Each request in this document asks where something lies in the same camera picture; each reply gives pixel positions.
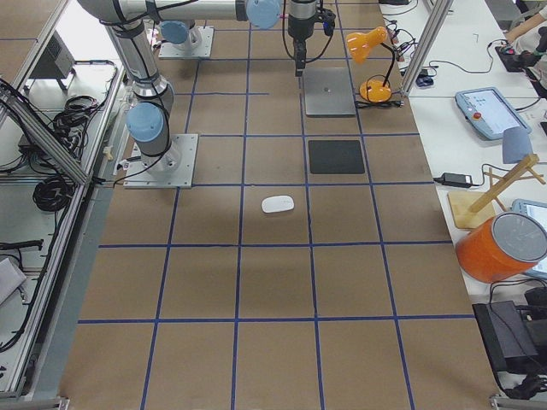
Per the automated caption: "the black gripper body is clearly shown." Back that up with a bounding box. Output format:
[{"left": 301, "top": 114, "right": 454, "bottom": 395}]
[{"left": 288, "top": 0, "right": 317, "bottom": 41}]

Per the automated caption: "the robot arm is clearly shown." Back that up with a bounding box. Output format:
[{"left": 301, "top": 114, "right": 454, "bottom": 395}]
[
  {"left": 79, "top": 1, "right": 283, "bottom": 175},
  {"left": 160, "top": 20, "right": 202, "bottom": 49}
]

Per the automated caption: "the black mousepad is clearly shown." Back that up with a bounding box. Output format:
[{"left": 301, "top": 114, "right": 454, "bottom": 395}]
[{"left": 308, "top": 140, "right": 365, "bottom": 174}]

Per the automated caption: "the white computer mouse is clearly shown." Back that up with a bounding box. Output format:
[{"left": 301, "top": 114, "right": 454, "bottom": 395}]
[{"left": 262, "top": 195, "right": 295, "bottom": 214}]

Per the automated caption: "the silver closed laptop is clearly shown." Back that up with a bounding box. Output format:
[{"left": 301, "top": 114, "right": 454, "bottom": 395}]
[{"left": 303, "top": 67, "right": 356, "bottom": 117}]

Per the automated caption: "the orange desk lamp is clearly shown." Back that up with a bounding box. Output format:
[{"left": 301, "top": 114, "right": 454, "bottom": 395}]
[{"left": 345, "top": 26, "right": 395, "bottom": 105}]

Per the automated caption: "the black power adapter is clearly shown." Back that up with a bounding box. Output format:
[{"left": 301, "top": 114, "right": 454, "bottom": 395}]
[{"left": 439, "top": 173, "right": 473, "bottom": 188}]

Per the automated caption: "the wooden stand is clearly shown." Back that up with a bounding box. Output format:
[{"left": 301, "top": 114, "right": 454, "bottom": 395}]
[{"left": 448, "top": 154, "right": 546, "bottom": 230}]

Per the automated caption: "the orange cylindrical container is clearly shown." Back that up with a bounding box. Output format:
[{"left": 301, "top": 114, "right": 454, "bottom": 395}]
[{"left": 456, "top": 212, "right": 546, "bottom": 283}]

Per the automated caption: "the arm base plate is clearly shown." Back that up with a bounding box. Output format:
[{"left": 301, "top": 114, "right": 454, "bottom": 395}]
[
  {"left": 159, "top": 21, "right": 214, "bottom": 60},
  {"left": 122, "top": 134, "right": 198, "bottom": 189}
]

